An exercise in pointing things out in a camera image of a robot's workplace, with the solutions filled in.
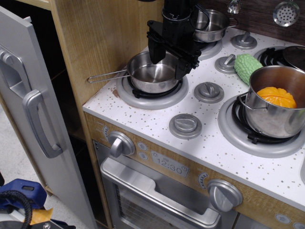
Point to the tall steel pot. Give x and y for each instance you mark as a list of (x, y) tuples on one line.
[(270, 119)]

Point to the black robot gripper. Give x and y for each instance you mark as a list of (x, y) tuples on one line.
[(176, 37)]

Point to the left silver oven knob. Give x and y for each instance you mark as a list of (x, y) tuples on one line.
[(120, 144)]

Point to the orange toy pumpkin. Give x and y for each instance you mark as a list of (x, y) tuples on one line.
[(278, 96)]

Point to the hanging steel strainer ladle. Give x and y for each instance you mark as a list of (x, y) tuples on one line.
[(286, 13)]

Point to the steel pan at back burner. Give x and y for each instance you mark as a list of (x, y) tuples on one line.
[(214, 29)]

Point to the right silver oven knob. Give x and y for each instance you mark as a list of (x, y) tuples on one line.
[(223, 195)]

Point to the oven clock display panel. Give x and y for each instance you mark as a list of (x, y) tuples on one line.
[(170, 164)]

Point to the white speckled toy stove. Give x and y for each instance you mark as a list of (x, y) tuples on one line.
[(273, 188)]

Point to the silver oven door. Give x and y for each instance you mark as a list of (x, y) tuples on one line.
[(141, 198)]

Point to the grey stovetop knob front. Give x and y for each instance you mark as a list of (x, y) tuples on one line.
[(185, 126)]

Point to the back right grey burner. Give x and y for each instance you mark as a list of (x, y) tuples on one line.
[(292, 56)]

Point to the grey stovetop knob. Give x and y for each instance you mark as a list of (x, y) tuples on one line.
[(185, 126), (209, 92), (226, 64), (244, 41)]

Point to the front right grey burner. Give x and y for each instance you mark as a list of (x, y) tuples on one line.
[(232, 124)]

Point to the front left grey burner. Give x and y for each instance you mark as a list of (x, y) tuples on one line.
[(146, 101)]

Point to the back left grey burner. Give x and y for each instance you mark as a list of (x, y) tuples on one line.
[(209, 50)]

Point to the grey door handle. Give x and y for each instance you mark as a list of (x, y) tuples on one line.
[(30, 106)]

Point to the grey stovetop knob middle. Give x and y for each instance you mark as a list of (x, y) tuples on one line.
[(209, 92)]

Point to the blue clamp tool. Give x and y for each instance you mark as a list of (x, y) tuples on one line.
[(33, 191)]

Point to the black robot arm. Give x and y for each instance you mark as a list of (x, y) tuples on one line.
[(180, 9)]

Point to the grey burner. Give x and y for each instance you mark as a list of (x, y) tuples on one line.
[(146, 101), (232, 124), (292, 56), (209, 50)]

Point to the small steel pan with handle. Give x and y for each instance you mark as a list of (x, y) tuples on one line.
[(145, 75)]

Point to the grey cabinet door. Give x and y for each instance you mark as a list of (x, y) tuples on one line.
[(27, 91)]

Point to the green toy bitter gourd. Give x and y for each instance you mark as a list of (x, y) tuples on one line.
[(245, 65)]

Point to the silver oven knob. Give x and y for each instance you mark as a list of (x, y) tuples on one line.
[(120, 144), (223, 195)]

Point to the grey stovetop knob back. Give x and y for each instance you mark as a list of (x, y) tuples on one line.
[(244, 41)]

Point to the grey stovetop knob upper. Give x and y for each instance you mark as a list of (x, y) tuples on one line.
[(226, 64)]

